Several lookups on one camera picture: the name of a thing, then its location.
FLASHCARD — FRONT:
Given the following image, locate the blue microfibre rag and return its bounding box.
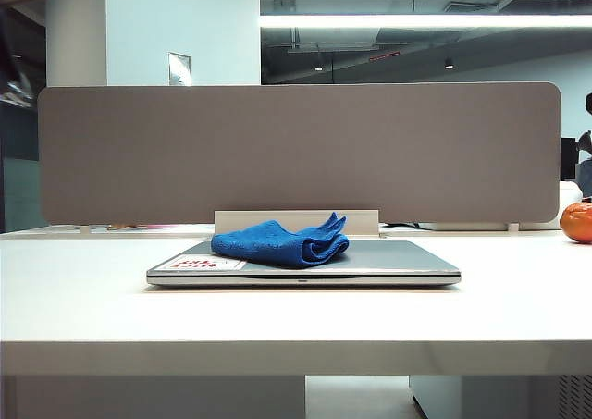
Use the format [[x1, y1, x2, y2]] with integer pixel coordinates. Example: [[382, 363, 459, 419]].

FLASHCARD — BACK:
[[210, 211, 351, 270]]

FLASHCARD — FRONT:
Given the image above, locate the grey-brown desk divider panel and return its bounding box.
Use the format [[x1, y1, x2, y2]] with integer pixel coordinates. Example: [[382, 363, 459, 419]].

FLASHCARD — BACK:
[[37, 81, 563, 226]]

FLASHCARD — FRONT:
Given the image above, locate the white sticker with red letters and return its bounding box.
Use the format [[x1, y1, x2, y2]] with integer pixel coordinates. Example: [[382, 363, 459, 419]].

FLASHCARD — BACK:
[[159, 254, 249, 273]]

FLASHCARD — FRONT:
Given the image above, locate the person in grey clothing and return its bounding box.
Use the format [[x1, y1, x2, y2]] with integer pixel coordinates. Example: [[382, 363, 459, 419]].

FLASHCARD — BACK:
[[575, 92, 592, 184]]

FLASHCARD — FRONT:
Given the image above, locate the orange fruit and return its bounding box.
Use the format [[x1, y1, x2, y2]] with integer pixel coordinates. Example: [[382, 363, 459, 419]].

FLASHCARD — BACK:
[[559, 201, 592, 244]]

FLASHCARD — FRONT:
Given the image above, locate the silver closed laptop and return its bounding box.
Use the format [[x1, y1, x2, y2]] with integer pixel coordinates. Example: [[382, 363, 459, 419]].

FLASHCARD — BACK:
[[145, 239, 463, 288]]

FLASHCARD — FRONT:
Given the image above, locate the framed notice on pillar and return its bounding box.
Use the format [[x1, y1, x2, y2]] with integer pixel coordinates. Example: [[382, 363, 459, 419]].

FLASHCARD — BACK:
[[167, 51, 192, 86]]

